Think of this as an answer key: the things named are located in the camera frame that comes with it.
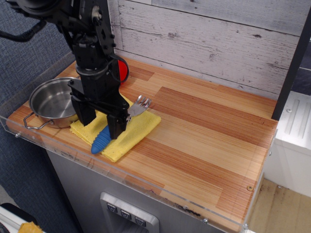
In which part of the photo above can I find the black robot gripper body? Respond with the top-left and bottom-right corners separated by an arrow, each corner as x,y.
68,64 -> 129,116

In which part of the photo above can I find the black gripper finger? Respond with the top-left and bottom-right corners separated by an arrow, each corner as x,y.
71,96 -> 96,126
107,114 -> 129,139

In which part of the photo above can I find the blue handled metal fork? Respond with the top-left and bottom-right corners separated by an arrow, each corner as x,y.
91,95 -> 152,154

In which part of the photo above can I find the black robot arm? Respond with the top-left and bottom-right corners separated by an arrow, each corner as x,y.
0,0 -> 129,139

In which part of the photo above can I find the yellow folded towel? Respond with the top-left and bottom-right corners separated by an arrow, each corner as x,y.
69,93 -> 162,163

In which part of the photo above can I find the red plastic egg shell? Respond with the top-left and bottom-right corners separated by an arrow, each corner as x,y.
118,60 -> 129,84

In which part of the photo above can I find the stainless steel pot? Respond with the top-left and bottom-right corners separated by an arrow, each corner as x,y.
23,77 -> 79,130

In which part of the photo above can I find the silver toy fridge cabinet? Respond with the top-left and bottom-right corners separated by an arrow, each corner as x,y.
47,151 -> 221,233

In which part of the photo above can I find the grey dispenser button panel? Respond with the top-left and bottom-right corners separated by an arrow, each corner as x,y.
100,192 -> 160,233

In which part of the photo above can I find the yellow black object corner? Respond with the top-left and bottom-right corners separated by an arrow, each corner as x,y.
0,203 -> 44,233

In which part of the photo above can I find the clear acrylic edge guard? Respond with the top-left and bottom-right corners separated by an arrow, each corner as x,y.
1,113 -> 277,233

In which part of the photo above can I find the white ridged side cabinet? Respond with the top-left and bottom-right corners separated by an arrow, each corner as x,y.
263,91 -> 311,197

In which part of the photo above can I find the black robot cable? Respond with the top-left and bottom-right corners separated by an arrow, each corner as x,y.
0,20 -> 47,43

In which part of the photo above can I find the dark vertical post right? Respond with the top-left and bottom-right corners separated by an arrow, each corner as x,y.
271,9 -> 311,120

